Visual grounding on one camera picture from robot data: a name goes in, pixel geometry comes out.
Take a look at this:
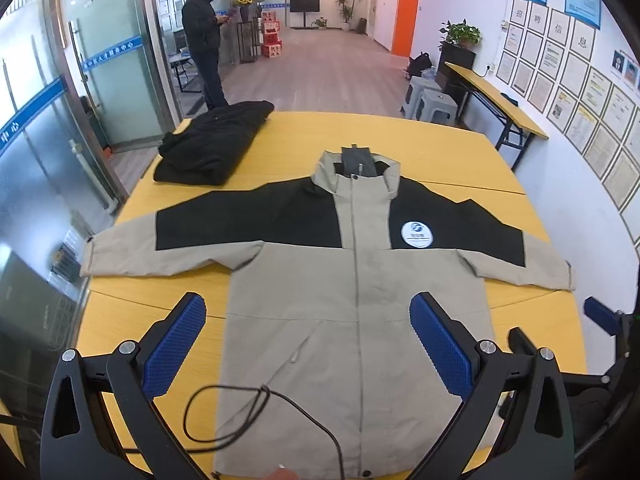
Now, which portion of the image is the beige and black jacket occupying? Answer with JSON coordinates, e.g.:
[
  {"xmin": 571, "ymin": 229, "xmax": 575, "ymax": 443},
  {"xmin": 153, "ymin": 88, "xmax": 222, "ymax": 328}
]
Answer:
[{"xmin": 80, "ymin": 145, "xmax": 576, "ymax": 480}]

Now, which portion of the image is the yellow folding table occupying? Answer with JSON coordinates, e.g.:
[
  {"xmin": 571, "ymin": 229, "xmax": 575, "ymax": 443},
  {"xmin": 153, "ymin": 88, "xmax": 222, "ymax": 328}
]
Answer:
[{"xmin": 444, "ymin": 61, "xmax": 550, "ymax": 171}]

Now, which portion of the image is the grey plastic stool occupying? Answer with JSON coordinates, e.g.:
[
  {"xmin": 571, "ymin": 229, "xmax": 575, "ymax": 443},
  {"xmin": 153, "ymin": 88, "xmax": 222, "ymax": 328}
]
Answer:
[
  {"xmin": 400, "ymin": 77, "xmax": 444, "ymax": 114},
  {"xmin": 412, "ymin": 91, "xmax": 459, "ymax": 126}
]

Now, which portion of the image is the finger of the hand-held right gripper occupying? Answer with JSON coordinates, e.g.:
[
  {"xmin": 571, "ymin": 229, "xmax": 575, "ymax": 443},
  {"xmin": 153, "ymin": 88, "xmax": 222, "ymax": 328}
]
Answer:
[
  {"xmin": 584, "ymin": 296, "xmax": 627, "ymax": 356},
  {"xmin": 507, "ymin": 327, "xmax": 541, "ymax": 356}
]

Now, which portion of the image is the black display stand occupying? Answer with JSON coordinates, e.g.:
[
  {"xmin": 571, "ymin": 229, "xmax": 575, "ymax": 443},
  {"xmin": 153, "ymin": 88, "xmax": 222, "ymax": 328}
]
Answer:
[{"xmin": 236, "ymin": 6, "xmax": 264, "ymax": 64}]

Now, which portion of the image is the black backpack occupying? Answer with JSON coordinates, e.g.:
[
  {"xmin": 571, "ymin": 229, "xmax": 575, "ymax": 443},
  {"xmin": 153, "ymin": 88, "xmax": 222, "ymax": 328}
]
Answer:
[{"xmin": 404, "ymin": 51, "xmax": 434, "ymax": 80}]

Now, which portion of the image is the metal door handle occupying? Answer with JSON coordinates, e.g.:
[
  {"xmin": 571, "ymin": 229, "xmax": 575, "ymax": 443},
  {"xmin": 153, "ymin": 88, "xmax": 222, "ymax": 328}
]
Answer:
[{"xmin": 67, "ymin": 19, "xmax": 96, "ymax": 103}]

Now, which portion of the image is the black cabinet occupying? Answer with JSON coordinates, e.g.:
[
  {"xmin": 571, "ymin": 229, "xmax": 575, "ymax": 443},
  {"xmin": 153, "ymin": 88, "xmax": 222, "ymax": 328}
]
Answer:
[{"xmin": 434, "ymin": 42, "xmax": 476, "ymax": 107}]

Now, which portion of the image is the black cable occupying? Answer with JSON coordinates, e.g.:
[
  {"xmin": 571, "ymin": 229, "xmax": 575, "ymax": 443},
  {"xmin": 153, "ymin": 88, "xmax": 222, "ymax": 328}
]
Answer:
[{"xmin": 182, "ymin": 384, "xmax": 347, "ymax": 480}]

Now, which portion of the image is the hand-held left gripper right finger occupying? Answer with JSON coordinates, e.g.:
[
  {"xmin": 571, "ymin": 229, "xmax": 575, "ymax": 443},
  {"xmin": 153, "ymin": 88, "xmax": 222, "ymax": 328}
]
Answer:
[{"xmin": 409, "ymin": 291, "xmax": 576, "ymax": 480}]

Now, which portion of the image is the group of framed wall documents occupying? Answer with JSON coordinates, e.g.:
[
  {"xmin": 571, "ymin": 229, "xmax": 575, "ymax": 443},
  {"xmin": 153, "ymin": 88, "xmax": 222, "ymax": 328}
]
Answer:
[{"xmin": 494, "ymin": 0, "xmax": 640, "ymax": 212}]

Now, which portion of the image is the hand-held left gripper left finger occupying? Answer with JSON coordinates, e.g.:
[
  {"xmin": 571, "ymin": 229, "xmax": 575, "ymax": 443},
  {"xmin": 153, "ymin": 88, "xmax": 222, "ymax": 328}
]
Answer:
[{"xmin": 40, "ymin": 292, "xmax": 211, "ymax": 480}]

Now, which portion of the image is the stack of red boxes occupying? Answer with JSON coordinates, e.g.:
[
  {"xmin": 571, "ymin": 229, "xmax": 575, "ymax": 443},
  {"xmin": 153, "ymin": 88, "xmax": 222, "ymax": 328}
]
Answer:
[{"xmin": 260, "ymin": 10, "xmax": 284, "ymax": 59}]

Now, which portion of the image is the folded black jacket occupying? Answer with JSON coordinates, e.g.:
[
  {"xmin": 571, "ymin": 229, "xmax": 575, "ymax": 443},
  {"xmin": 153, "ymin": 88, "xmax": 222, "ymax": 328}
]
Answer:
[{"xmin": 153, "ymin": 100, "xmax": 275, "ymax": 186}]

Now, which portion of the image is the tall potted palm plant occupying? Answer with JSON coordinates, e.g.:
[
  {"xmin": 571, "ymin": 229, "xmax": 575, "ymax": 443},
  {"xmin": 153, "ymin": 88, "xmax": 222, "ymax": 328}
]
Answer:
[{"xmin": 335, "ymin": 0, "xmax": 366, "ymax": 32}]

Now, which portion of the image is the leafy green potted plant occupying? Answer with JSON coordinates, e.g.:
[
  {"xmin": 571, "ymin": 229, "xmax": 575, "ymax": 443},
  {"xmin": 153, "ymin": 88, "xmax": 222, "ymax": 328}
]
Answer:
[{"xmin": 438, "ymin": 19, "xmax": 482, "ymax": 51}]

